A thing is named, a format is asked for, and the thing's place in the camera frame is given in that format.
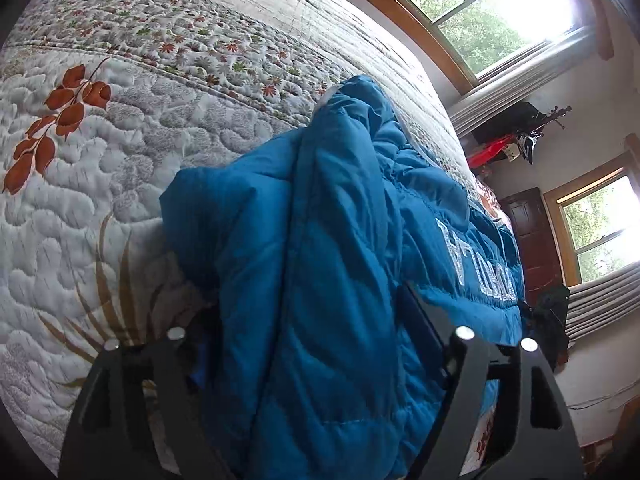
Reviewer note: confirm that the grey striped curtain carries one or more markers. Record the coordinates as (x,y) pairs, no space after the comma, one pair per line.
(600,305)

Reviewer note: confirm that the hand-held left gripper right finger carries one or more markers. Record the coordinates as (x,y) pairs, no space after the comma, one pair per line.
(420,315)

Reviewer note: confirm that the floral quilted bedspread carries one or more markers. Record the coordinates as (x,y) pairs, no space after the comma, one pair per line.
(125,135)

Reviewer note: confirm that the wooden coat rack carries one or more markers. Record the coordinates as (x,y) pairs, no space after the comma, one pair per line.
(555,114)

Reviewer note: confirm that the pink floral bedding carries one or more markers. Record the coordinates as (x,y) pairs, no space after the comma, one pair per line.
(487,200)

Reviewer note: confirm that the black clothes hanger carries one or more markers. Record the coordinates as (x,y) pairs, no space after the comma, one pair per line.
(530,147)

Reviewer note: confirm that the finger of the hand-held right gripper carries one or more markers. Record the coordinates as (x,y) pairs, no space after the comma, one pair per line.
(550,320)

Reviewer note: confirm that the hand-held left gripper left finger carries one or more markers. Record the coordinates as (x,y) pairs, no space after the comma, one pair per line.
(197,365)

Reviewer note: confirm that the blue puffer jacket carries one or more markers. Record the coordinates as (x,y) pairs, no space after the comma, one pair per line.
(325,260)

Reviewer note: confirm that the small wooden framed window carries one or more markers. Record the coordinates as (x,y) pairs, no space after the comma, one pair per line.
(600,230)

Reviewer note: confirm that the red hanging item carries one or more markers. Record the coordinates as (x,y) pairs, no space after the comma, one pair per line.
(492,152)

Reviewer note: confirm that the dark wooden headboard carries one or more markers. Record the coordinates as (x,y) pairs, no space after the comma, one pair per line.
(532,245)

